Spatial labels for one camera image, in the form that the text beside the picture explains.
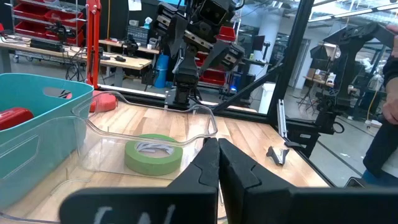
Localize teal plastic bin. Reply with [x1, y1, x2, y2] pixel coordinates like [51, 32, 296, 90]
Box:
[0, 72, 95, 210]

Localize clear plastic bin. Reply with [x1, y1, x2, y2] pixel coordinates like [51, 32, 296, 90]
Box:
[70, 90, 218, 183]
[0, 115, 218, 224]

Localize rack of red storage bins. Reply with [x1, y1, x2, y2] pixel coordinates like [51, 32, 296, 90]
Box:
[194, 26, 238, 86]

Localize white waste bin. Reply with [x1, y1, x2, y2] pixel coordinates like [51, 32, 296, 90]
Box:
[257, 82, 278, 115]

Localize green tape roll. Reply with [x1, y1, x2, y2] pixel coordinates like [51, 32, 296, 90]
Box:
[124, 133, 184, 177]

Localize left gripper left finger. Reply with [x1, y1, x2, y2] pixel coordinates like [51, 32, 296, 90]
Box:
[58, 138, 221, 224]

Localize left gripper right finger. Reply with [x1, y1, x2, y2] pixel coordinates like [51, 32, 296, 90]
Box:
[218, 138, 398, 224]

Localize silver aluminium bar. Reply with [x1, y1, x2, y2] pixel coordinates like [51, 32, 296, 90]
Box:
[276, 98, 289, 139]

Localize blue cylinder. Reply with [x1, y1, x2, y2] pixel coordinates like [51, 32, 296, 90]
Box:
[154, 54, 170, 89]

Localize red desk lamp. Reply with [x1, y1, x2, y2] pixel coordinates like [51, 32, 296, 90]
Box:
[85, 0, 119, 113]

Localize red stapler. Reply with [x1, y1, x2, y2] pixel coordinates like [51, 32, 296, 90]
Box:
[0, 107, 35, 132]

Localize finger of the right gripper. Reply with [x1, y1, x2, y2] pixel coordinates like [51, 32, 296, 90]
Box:
[200, 39, 233, 73]
[167, 14, 190, 60]

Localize black aluminium table frame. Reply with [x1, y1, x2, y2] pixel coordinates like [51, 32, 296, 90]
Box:
[98, 0, 338, 187]

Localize wooden workbench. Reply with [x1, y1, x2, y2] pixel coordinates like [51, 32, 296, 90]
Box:
[0, 37, 153, 90]

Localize shelf with red bins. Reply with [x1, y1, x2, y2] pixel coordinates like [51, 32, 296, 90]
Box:
[10, 0, 87, 47]

